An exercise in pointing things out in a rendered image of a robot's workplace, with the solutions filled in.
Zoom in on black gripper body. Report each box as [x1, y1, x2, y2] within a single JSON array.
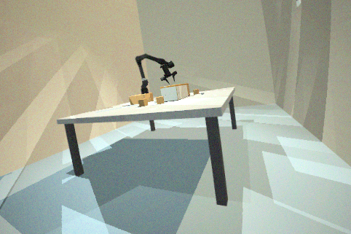
[[160, 69, 177, 81]]

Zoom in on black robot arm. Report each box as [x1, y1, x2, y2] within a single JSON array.
[[135, 53, 174, 94]]

